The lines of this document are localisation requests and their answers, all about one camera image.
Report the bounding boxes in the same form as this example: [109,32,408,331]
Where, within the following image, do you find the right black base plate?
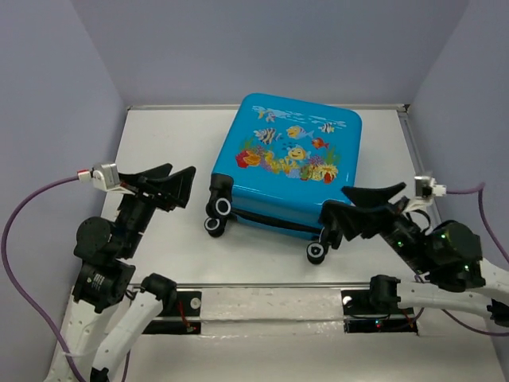
[341,289,418,334]

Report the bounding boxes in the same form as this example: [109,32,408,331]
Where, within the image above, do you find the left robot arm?
[46,163,196,381]

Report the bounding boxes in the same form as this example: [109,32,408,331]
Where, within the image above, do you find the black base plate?
[341,289,418,334]
[142,289,202,335]

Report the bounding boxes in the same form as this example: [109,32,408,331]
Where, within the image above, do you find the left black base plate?
[142,289,202,335]

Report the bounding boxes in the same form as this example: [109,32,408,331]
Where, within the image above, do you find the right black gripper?
[319,181,430,273]

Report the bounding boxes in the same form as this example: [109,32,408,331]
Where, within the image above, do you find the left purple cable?
[0,170,132,382]

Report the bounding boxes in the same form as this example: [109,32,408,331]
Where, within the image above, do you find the blue hard-shell suitcase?
[204,93,363,264]

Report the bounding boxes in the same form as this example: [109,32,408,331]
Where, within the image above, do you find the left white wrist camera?
[91,162,134,195]

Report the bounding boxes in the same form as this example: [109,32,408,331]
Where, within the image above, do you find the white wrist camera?
[91,162,134,195]
[404,173,447,212]

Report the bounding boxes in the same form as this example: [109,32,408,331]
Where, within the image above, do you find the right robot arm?
[320,175,508,327]

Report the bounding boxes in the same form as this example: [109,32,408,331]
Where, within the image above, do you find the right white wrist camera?
[404,173,447,212]

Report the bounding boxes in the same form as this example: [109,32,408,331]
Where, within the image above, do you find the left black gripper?
[119,161,199,255]

